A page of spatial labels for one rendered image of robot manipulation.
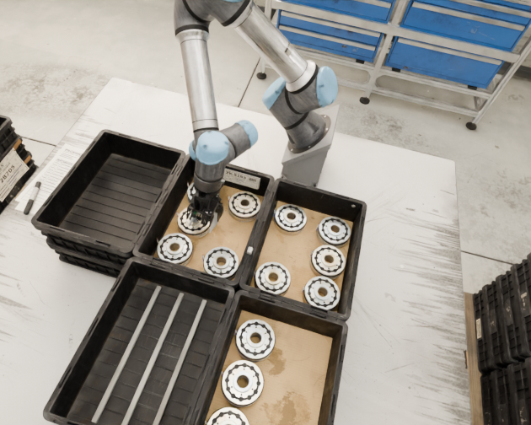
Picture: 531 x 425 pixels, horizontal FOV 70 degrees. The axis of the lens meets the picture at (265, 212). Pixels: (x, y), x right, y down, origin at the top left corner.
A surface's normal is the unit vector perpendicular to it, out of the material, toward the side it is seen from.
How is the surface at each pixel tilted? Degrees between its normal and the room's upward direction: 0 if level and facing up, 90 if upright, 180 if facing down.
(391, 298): 0
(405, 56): 90
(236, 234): 0
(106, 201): 0
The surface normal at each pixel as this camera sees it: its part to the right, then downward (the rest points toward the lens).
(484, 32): -0.24, 0.79
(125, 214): 0.10, -0.56
